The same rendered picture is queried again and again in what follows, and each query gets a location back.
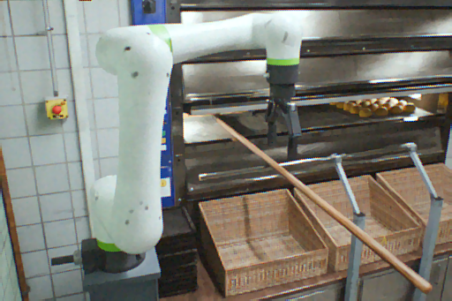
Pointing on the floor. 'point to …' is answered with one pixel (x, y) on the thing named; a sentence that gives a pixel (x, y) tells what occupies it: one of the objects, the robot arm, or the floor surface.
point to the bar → (362, 212)
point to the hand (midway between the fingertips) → (281, 148)
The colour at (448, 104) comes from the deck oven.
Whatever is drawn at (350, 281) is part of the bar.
